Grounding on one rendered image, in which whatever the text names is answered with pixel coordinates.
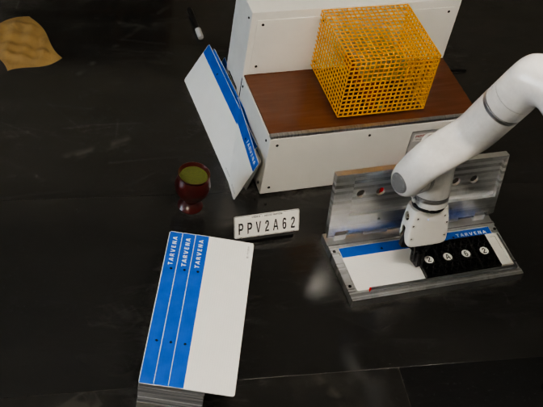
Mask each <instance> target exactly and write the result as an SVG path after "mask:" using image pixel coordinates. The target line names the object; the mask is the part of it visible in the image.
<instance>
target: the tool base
mask: <svg viewBox="0 0 543 407"><path fill-rule="evenodd" d="M488 215H490V213H488V214H486V212H485V211H484V212H475V216H466V217H460V218H458V221H454V222H448V232H453V231H459V230H464V229H475V228H481V227H486V226H487V227H489V228H490V230H491V232H492V233H498V234H499V232H498V230H497V229H496V230H494V229H493V228H495V223H494V222H493V221H492V220H491V219H490V217H489V216H488ZM400 228H401V226H397V227H391V228H387V231H386V232H380V233H370V234H363V233H364V231H363V232H357V233H347V231H341V232H335V235H334V236H329V237H328V236H327V235H326V233H324V234H323V235H322V237H321V241H322V244H323V246H324V248H325V250H326V253H327V255H328V257H329V259H330V262H331V264H332V266H333V268H334V270H335V274H336V275H337V277H338V279H339V282H340V284H341V286H342V289H343V291H344V294H345V296H346V297H347V301H348V303H349V304H350V306H351V308H352V307H357V306H362V305H367V304H376V303H381V302H386V301H391V300H400V299H406V298H411V297H416V296H425V295H430V294H435V293H440V292H449V291H454V290H459V289H464V288H469V287H478V286H483V285H488V284H493V283H502V282H507V281H512V280H517V279H521V278H522V276H523V274H524V272H523V271H522V270H521V268H520V267H519V266H518V264H517V262H516V265H517V266H518V267H517V268H516V269H512V270H507V271H497V272H492V273H487V274H482V275H473V276H468V277H462V278H457V279H448V280H443V281H438V282H432V283H423V284H418V285H413V286H408V287H398V288H393V289H388V290H383V291H378V292H369V290H364V291H357V290H356V288H355V285H354V283H353V282H352V280H351V276H350V275H349V273H348V271H347V268H346V266H345V264H344V262H343V259H342V257H341V255H340V253H339V248H343V247H348V246H354V245H365V244H370V243H376V242H382V241H392V240H398V239H400V238H401V236H400V234H399V233H400ZM499 236H500V234H499ZM500 237H501V236H500ZM501 239H502V237H501ZM502 240H503V239H502ZM503 243H504V244H505V242H504V240H503ZM505 245H506V244H505ZM506 247H507V246H506ZM507 249H508V248H507ZM333 250H335V251H336V253H333V252H332V251H333ZM508 251H509V252H510V250H508ZM510 254H511V252H510ZM511 256H512V254H511ZM512 257H513V256H512ZM513 259H514V258H513ZM514 260H515V259H514ZM348 285H351V287H348Z"/></svg>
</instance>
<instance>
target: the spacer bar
mask: <svg viewBox="0 0 543 407"><path fill-rule="evenodd" d="M485 236H486V238H487V240H488V241H489V243H490V245H491V246H492V248H493V250H494V252H495V253H496V255H497V256H498V258H499V261H500V262H501V263H502V266H508V265H513V263H514V262H513V261H512V260H511V258H510V256H509V254H508V253H507V251H506V249H505V248H504V246H503V244H502V242H501V241H500V240H499V237H498V235H497V234H496V233H488V234H485Z"/></svg>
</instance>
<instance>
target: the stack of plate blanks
mask: <svg viewBox="0 0 543 407"><path fill-rule="evenodd" d="M182 235H183V233H179V232H174V231H170V233H169V237H168V241H167V245H166V252H165V257H164V260H163V264H162V272H161V276H160V280H159V284H158V291H157V295H156V299H155V303H154V310H153V314H152V318H151V322H150V327H149V333H148V338H147V342H146V346H145V353H144V357H143V361H142V365H141V372H140V376H139V380H138V387H137V389H138V390H137V404H136V407H203V402H204V393H203V392H193V391H188V390H182V389H177V388H167V387H162V386H156V385H154V375H155V371H156V366H157V362H158V355H159V351H160V346H161V342H162V334H163V330H164V325H165V321H166V314H167V309H168V305H169V301H170V293H171V289H172V284H173V280H174V276H175V268H176V264H177V260H178V256H179V247H180V243H181V239H182Z"/></svg>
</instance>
